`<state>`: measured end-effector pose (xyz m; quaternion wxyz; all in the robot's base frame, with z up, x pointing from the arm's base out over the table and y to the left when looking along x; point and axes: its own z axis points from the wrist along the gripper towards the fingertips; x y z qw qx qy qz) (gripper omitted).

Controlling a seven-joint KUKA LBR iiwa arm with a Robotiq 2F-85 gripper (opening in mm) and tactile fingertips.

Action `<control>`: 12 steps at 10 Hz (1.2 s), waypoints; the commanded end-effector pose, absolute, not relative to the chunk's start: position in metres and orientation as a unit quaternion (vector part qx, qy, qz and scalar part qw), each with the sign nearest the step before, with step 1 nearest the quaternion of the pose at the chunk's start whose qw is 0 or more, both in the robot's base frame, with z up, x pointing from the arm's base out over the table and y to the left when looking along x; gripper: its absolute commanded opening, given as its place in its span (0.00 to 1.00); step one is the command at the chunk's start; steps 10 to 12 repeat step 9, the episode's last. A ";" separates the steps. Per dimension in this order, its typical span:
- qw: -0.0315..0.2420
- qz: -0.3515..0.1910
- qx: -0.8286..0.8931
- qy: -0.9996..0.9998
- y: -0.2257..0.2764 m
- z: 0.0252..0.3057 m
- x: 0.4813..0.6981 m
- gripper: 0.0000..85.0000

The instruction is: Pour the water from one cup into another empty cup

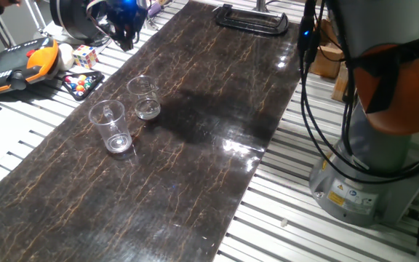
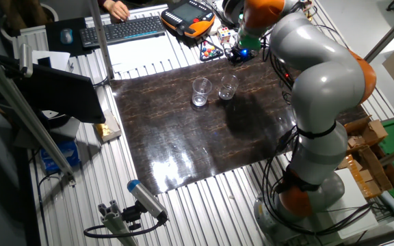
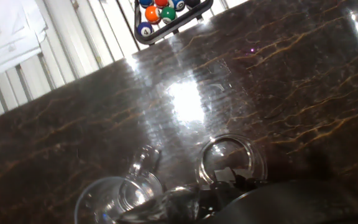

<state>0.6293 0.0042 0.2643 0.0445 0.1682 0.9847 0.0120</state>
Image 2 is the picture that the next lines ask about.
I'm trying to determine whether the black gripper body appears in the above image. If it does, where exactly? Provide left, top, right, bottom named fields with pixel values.
left=229, top=47, right=258, bottom=64

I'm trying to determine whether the clear glass beaker cup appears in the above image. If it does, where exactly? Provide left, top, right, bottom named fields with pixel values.
left=218, top=74, right=239, bottom=101

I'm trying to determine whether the clear ribbed plastic cup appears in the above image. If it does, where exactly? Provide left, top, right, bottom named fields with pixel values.
left=192, top=77, right=213, bottom=107

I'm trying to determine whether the person hand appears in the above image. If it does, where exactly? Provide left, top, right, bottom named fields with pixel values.
left=107, top=0, right=131, bottom=22

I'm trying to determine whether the rubik's cube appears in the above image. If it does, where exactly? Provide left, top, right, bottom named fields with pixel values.
left=217, top=27, right=232, bottom=44

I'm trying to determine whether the billiard ball triangle toy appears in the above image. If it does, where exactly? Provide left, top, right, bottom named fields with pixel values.
left=199, top=40, right=224, bottom=62

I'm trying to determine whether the black filament spool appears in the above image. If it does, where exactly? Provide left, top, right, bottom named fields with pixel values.
left=222, top=0, right=246, bottom=25

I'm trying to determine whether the orange black teach pendant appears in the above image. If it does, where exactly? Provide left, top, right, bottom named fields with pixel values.
left=160, top=0, right=216, bottom=38

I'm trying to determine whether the large white paper sheet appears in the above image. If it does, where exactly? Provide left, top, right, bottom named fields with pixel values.
left=107, top=33, right=184, bottom=73

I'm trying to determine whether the dark marble pattern mat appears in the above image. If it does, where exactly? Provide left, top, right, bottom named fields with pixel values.
left=109, top=54, right=369, bottom=195

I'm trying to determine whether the black computer keyboard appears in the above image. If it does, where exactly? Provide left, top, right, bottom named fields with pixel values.
left=79, top=15, right=167, bottom=48

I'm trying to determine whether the grey computer mouse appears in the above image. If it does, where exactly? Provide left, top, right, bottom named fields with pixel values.
left=60, top=27, right=74, bottom=46

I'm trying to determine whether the small white paper sheet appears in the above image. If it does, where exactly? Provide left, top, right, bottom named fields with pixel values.
left=31, top=50, right=71, bottom=72

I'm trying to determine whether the black monitor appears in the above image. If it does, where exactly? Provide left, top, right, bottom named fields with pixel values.
left=0, top=53, right=106, bottom=124

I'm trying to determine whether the cardboard box pile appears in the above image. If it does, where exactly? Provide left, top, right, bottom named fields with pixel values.
left=337, top=115, right=394, bottom=201

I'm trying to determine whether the black mouse pad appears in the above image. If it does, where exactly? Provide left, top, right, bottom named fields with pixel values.
left=44, top=16, right=92, bottom=57

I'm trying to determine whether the white round bucket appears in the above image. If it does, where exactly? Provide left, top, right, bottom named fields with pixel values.
left=0, top=2, right=60, bottom=44

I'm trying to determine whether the white base platform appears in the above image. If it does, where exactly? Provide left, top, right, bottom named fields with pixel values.
left=333, top=167, right=379, bottom=240

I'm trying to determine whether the blue tissue pack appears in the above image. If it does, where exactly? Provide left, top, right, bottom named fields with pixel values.
left=40, top=140, right=81, bottom=174

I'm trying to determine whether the short aluminium profile stub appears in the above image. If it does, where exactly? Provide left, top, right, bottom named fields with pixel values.
left=97, top=200, right=140, bottom=246

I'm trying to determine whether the long slanted aluminium bar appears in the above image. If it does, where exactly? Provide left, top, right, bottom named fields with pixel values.
left=0, top=47, right=77, bottom=185

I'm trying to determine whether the green silver camera mount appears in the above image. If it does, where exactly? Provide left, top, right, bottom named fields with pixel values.
left=237, top=29, right=263, bottom=52

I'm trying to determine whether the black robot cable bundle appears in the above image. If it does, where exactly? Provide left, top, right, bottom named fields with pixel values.
left=258, top=33, right=376, bottom=236

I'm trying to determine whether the upright aluminium post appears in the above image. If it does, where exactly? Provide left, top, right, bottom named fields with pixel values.
left=87, top=0, right=115, bottom=80

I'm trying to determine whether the silver camera blue cap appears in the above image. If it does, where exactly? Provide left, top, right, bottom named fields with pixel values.
left=127, top=179, right=169, bottom=221

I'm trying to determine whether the small silver camera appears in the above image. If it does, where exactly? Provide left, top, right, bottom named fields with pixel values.
left=18, top=43, right=34, bottom=78

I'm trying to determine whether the black camera cable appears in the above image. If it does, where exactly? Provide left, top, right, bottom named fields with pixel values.
left=83, top=214, right=168, bottom=239

